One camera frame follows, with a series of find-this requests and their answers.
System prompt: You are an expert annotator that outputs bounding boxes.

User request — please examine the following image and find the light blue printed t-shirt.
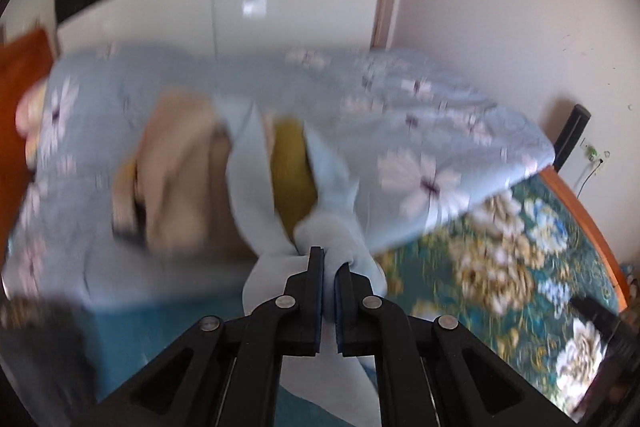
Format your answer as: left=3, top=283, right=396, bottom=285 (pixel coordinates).
left=214, top=98, right=388, bottom=423

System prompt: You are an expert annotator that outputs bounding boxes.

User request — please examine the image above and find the mustard yellow knit sweater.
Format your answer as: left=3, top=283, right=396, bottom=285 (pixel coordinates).
left=270, top=118, right=318, bottom=239

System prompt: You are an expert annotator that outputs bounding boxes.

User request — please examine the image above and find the teal floral bed blanket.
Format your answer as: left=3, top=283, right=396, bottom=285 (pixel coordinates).
left=93, top=174, right=620, bottom=417

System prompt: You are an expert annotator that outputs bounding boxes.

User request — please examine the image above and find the beige fuzzy sweater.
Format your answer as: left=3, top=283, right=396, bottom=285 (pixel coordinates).
left=112, top=92, right=253, bottom=263

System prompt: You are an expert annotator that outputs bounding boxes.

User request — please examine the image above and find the light blue floral quilt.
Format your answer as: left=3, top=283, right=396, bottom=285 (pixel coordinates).
left=2, top=44, right=554, bottom=310

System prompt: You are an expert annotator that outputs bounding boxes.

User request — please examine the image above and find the dark grey fleece garment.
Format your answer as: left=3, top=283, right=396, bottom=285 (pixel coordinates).
left=1, top=297, right=96, bottom=426

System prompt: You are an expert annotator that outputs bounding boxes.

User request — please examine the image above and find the orange wooden headboard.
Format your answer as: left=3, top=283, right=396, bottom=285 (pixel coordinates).
left=0, top=27, right=54, bottom=251

